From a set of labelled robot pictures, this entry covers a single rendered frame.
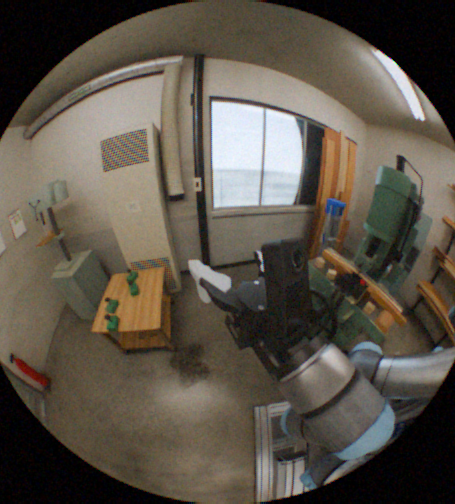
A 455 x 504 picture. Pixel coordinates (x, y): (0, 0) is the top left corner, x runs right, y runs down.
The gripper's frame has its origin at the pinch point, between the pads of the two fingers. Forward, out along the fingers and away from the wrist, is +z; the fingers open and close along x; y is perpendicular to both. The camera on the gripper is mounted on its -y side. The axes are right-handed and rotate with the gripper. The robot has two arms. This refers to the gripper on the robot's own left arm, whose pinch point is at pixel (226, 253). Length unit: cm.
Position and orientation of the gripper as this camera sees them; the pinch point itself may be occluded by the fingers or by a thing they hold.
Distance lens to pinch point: 25.8
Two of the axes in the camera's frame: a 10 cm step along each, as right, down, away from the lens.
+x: 8.9, -1.2, 4.3
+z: -4.3, -4.9, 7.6
